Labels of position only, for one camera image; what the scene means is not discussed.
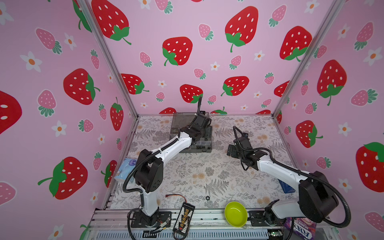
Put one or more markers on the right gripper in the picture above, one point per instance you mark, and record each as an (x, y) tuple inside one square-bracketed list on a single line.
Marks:
[(233, 151)]

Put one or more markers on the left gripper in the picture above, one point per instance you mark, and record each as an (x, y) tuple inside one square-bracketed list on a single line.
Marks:
[(205, 129)]

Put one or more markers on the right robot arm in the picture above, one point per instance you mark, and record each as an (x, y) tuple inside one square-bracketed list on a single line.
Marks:
[(318, 200)]

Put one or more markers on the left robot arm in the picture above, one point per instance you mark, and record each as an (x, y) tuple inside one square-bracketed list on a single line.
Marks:
[(147, 175)]

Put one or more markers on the grey compartment organizer box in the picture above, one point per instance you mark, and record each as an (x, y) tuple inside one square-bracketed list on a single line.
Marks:
[(181, 120)]

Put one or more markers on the blue box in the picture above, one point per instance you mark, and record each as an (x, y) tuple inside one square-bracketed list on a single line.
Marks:
[(287, 189)]

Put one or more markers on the lime green bowl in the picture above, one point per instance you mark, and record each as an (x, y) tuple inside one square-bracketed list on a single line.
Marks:
[(236, 214)]

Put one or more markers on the blue tissue pack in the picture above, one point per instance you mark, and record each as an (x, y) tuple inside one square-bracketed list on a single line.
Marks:
[(125, 168)]

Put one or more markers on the black battery charger board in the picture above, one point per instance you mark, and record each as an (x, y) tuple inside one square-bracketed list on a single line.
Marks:
[(183, 222)]

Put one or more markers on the purple Fox's candy bag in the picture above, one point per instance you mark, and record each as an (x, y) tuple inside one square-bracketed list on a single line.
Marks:
[(305, 228)]

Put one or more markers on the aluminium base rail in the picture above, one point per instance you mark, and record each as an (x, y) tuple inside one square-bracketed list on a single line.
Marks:
[(206, 224)]

